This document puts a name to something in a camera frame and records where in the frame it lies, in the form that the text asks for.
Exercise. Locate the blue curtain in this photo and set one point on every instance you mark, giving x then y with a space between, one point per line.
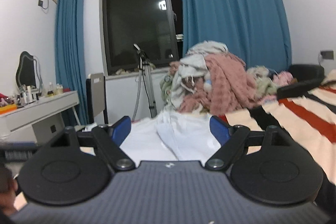
254 30
69 51

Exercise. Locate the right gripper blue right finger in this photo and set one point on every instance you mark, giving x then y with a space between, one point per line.
220 129

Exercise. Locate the right blue curtain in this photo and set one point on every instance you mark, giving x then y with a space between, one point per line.
254 30

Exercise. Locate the pile of clothes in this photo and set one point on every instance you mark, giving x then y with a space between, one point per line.
211 79

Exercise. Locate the orange box on desk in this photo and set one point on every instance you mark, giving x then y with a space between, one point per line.
8 108

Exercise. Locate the left blue curtain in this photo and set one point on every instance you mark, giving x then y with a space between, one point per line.
69 51

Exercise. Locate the cosmetic bottles on desk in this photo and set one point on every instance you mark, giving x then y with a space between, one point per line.
27 96

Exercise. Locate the black white chair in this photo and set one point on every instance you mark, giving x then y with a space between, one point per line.
96 97

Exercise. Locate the dark window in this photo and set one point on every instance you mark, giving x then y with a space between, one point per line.
155 26

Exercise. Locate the black bag on bed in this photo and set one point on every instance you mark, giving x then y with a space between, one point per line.
309 76

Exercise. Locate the white long sleeve shirt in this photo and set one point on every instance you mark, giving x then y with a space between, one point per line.
171 136

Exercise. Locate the person left hand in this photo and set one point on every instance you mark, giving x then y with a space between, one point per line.
9 188

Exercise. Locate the wavy frame mirror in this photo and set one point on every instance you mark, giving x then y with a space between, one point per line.
28 72

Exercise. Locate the silver tripod stand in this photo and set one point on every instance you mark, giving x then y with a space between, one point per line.
145 79

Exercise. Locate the striped bed blanket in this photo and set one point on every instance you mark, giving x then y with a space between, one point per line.
309 119

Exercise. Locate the white vanity desk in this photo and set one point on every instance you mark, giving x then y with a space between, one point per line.
38 122

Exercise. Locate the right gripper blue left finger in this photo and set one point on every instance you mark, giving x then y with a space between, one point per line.
119 131

